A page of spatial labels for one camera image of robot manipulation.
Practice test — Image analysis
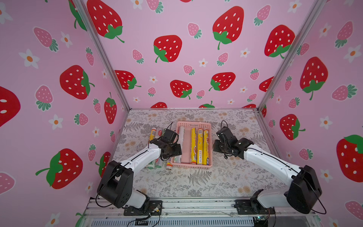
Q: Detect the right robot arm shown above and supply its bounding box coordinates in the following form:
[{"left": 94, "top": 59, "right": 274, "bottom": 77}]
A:
[{"left": 213, "top": 126, "right": 322, "bottom": 214}]

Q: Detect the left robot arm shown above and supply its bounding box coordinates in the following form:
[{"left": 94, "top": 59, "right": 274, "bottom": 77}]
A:
[{"left": 96, "top": 129, "right": 182, "bottom": 210}]

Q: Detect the pink plastic basket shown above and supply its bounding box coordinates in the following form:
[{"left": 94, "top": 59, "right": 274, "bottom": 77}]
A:
[{"left": 171, "top": 121, "right": 213, "bottom": 169}]

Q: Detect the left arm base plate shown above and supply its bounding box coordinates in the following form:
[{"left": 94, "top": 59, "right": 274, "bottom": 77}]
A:
[{"left": 123, "top": 200, "right": 163, "bottom": 216}]

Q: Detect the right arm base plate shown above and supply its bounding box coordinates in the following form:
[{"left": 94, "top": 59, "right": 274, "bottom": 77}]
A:
[{"left": 233, "top": 199, "right": 276, "bottom": 215}]

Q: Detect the aluminium rail frame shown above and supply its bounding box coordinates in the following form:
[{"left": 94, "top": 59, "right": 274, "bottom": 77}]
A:
[{"left": 77, "top": 197, "right": 323, "bottom": 227}]

